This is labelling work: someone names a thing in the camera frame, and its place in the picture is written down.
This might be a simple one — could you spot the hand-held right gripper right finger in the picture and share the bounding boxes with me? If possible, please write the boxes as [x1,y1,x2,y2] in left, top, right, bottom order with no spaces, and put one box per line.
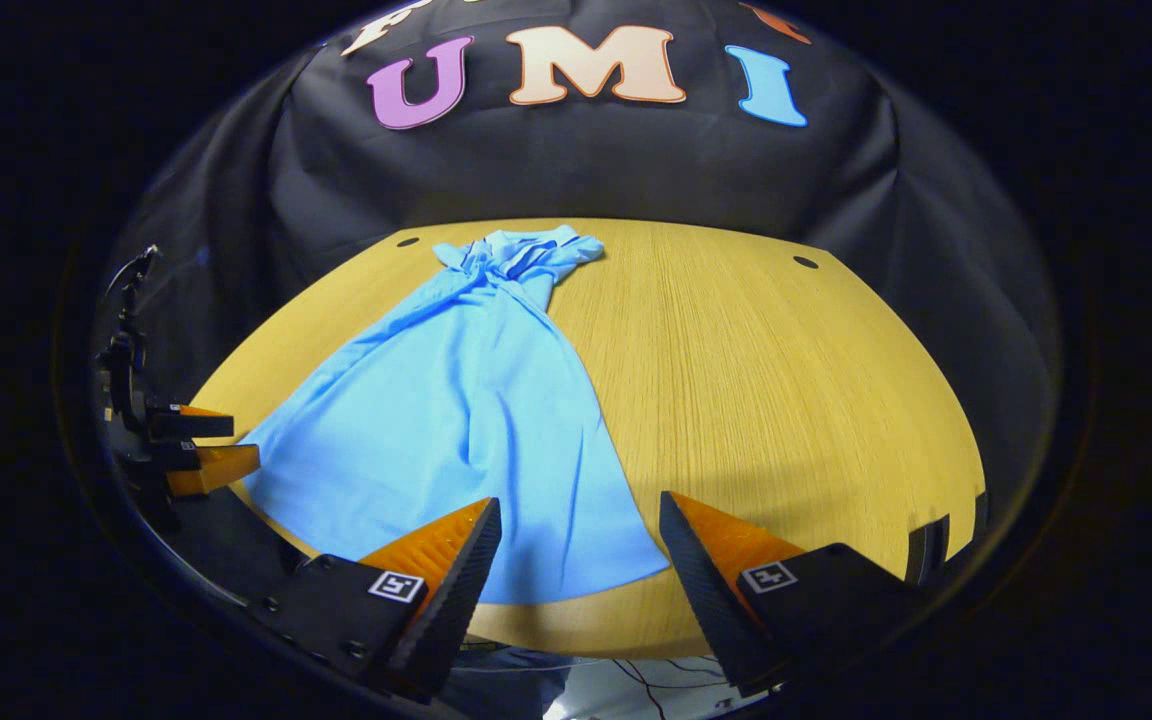
[657,489,938,698]

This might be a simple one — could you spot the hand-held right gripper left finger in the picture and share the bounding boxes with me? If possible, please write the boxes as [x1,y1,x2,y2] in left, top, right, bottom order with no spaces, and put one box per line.
[251,497,504,701]

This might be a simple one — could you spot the light blue T-shirt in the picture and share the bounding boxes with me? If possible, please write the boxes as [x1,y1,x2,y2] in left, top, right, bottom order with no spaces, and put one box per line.
[236,225,673,607]

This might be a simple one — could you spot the person's dark trousers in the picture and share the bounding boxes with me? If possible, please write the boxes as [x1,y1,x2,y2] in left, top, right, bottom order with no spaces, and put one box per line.
[454,640,573,720]

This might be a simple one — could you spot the black backdrop cloth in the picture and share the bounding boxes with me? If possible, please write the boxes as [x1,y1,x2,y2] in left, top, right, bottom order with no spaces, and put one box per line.
[91,0,1062,501]

